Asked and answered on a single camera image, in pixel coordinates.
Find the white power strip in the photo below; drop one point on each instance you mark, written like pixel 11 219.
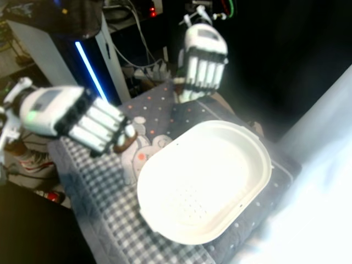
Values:
pixel 154 72

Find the white smooth panel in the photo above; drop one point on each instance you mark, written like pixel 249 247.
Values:
pixel 316 192

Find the white chocolate-drip toy cake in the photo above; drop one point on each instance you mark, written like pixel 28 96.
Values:
pixel 186 96

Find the small brown object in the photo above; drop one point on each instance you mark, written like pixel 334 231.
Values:
pixel 125 144

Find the white computer tower, blue light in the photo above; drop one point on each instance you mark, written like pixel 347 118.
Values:
pixel 55 55

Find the grey bear-print quilt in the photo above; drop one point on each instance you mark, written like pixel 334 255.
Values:
pixel 104 192

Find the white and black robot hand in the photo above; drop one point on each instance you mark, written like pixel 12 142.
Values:
pixel 203 44
pixel 49 110

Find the white plastic strainer basket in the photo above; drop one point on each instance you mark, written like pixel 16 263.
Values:
pixel 203 178

